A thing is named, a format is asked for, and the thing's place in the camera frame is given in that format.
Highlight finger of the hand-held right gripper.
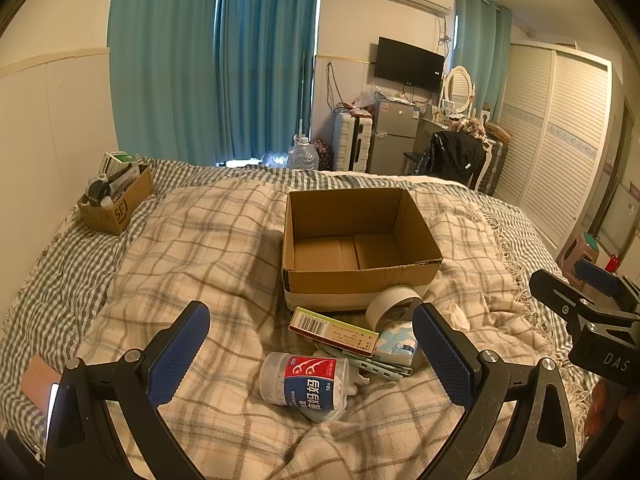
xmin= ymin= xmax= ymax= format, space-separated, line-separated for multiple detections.
xmin=529 ymin=269 xmax=640 ymax=348
xmin=574 ymin=259 xmax=640 ymax=311

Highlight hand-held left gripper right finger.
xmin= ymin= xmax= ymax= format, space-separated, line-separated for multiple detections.
xmin=412 ymin=301 xmax=583 ymax=480

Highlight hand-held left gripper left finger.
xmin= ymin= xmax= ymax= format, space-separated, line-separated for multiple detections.
xmin=45 ymin=301 xmax=211 ymax=480

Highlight white tissue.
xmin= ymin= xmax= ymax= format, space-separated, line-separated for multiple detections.
xmin=445 ymin=302 xmax=471 ymax=331

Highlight blue white tissue packet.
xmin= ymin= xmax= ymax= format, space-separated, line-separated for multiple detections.
xmin=372 ymin=321 xmax=419 ymax=366

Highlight beige tape roll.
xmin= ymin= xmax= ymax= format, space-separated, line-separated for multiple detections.
xmin=365 ymin=284 xmax=425 ymax=332

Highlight large cardboard box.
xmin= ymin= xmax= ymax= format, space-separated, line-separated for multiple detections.
xmin=281 ymin=187 xmax=444 ymax=312

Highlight person's right hand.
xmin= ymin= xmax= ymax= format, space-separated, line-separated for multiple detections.
xmin=590 ymin=382 xmax=636 ymax=443

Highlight brown plastic stool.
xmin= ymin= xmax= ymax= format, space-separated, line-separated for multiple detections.
xmin=560 ymin=232 xmax=601 ymax=286

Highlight beige plaid blanket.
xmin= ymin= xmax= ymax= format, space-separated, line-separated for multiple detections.
xmin=75 ymin=180 xmax=596 ymax=480

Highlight white louvred wardrobe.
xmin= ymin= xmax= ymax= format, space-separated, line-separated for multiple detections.
xmin=492 ymin=42 xmax=626 ymax=261

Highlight dark hard suitcase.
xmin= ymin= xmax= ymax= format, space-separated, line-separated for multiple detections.
xmin=480 ymin=137 xmax=511 ymax=196

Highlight small brown cardboard box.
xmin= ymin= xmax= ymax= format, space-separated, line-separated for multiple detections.
xmin=77 ymin=162 xmax=156 ymax=236

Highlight black jacket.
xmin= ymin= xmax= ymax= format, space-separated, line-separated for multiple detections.
xmin=420 ymin=130 xmax=488 ymax=183

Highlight patterned fluffy cloth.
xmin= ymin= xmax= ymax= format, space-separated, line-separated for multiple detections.
xmin=450 ymin=117 xmax=486 ymax=142

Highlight green white carton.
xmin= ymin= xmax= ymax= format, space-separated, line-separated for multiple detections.
xmin=102 ymin=151 xmax=141 ymax=176

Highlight grey small fridge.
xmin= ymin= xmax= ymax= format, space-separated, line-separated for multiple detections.
xmin=367 ymin=99 xmax=426 ymax=176

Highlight white oval mirror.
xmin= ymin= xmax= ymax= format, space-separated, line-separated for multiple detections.
xmin=442 ymin=66 xmax=476 ymax=113

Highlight dark floral bag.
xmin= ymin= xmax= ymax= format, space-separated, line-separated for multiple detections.
xmin=312 ymin=140 xmax=335 ymax=171

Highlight white ribbed suitcase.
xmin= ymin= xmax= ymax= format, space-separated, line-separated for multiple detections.
xmin=332 ymin=111 xmax=375 ymax=172

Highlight large clear water bottle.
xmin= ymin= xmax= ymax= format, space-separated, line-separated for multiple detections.
xmin=286 ymin=135 xmax=320 ymax=171

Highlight narrow teal curtain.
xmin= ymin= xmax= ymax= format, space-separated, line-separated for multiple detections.
xmin=452 ymin=0 xmax=513 ymax=126

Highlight white pole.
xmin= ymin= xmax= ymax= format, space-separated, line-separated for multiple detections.
xmin=297 ymin=52 xmax=307 ymax=136

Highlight wide teal curtain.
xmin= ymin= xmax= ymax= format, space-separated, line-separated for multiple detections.
xmin=107 ymin=0 xmax=221 ymax=166

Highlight teal window curtain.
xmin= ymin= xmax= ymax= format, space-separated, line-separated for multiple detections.
xmin=215 ymin=0 xmax=321 ymax=163

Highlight black wall television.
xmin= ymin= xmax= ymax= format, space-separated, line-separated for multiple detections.
xmin=374 ymin=36 xmax=446 ymax=93

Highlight hanging wall cables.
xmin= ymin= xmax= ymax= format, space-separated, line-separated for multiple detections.
xmin=325 ymin=62 xmax=346 ymax=111

